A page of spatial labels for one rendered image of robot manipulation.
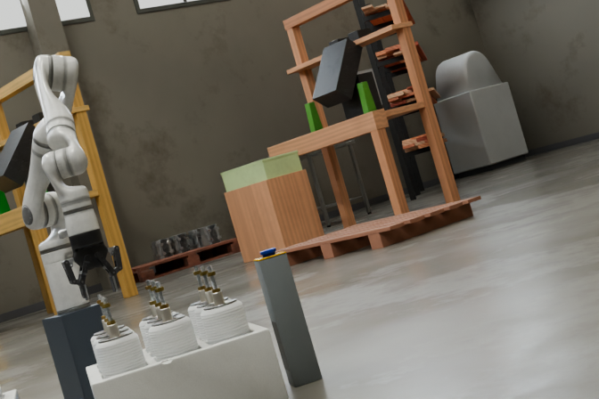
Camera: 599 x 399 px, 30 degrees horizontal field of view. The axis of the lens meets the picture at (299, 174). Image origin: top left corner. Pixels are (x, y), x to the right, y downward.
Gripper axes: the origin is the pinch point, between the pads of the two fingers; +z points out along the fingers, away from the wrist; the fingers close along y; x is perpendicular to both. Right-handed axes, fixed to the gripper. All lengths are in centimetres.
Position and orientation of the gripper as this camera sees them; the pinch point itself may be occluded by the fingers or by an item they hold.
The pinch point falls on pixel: (100, 290)
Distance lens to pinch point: 268.8
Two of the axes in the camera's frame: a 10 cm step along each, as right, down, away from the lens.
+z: 2.7, 9.6, -0.1
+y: 8.7, -2.4, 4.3
